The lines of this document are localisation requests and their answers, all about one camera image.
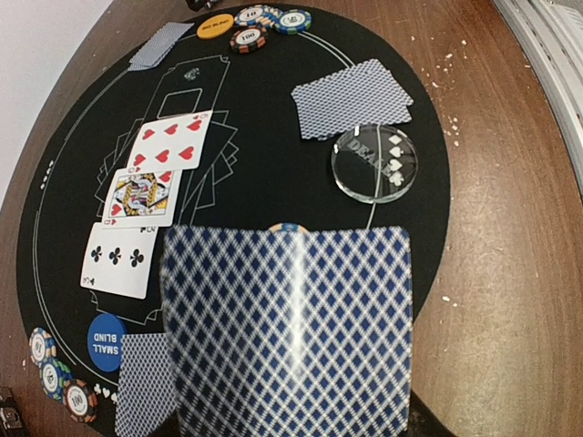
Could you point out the white blue chip stack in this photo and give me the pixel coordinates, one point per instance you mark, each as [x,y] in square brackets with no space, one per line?
[287,227]

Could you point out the clear dealer button disc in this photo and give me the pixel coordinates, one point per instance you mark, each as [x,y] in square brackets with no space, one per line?
[374,164]

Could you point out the playing card deck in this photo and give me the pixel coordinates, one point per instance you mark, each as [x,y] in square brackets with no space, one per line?
[289,333]

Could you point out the card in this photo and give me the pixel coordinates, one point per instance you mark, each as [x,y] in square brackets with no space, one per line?
[158,46]
[366,93]
[145,386]

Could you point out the queen of hearts card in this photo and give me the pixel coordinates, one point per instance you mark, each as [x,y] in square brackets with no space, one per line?
[141,200]

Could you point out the six of clubs card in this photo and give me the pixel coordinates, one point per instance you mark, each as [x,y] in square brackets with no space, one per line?
[117,261]

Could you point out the orange chip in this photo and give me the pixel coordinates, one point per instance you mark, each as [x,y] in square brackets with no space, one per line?
[249,40]

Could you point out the blue green chip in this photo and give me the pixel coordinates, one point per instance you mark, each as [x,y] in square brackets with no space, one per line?
[293,22]

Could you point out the blue ten chips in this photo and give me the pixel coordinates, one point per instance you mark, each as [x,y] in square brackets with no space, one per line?
[255,15]

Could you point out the orange big blind button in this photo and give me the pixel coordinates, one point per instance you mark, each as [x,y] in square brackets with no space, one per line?
[215,26]

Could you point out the blue small blind button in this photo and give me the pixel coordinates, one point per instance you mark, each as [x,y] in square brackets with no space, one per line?
[104,342]

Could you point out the blue ten chip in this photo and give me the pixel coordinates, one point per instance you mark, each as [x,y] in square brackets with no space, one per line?
[42,346]

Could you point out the red black triangle marker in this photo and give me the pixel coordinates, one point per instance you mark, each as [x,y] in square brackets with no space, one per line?
[196,5]

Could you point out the round black poker mat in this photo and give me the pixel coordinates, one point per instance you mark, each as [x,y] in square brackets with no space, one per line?
[255,170]

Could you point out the black poker chip case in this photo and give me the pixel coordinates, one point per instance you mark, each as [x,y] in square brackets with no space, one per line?
[10,418]

